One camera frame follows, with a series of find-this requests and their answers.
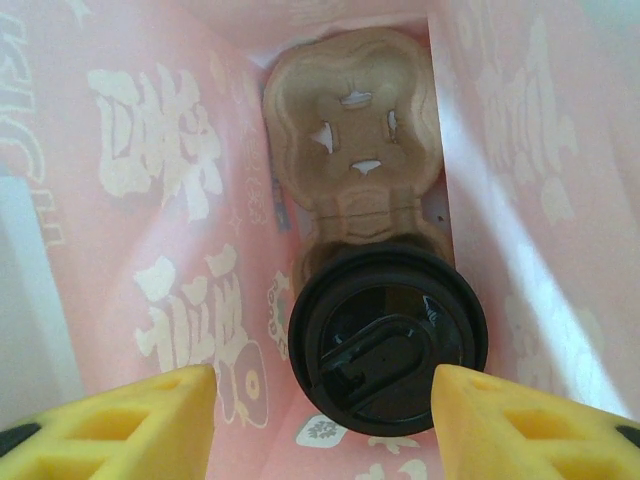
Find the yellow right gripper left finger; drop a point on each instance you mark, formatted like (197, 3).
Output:
(110, 435)

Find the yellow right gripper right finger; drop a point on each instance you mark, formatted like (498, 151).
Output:
(525, 440)

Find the single paper coffee cup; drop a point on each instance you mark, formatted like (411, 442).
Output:
(385, 340)

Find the red paper takeout bag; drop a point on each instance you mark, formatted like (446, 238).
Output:
(150, 200)

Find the brown pulp cup carrier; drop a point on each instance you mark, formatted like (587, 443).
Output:
(350, 145)

